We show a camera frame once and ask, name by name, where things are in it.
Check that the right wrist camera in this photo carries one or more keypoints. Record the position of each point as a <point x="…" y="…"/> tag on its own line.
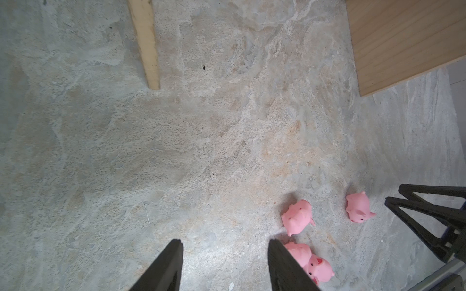
<point x="450" y="277"/>

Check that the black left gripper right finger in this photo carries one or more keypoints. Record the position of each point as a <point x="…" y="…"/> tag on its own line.
<point x="285" y="272"/>

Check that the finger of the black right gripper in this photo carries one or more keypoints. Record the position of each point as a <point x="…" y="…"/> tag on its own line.
<point x="409" y="191"/>
<point x="442" y="229"/>

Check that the wooden two-tier shelf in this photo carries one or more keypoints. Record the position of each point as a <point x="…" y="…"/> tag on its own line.
<point x="272" y="48"/>

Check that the pink toy pig bottom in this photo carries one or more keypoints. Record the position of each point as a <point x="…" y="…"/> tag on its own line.
<point x="319" y="270"/>

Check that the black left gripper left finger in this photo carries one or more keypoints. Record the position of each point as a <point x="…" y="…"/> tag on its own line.
<point x="165" y="273"/>

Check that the pink toy pig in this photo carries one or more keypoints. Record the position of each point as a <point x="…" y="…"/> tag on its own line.
<point x="319" y="270"/>
<point x="297" y="217"/>
<point x="300" y="252"/>
<point x="358" y="207"/>

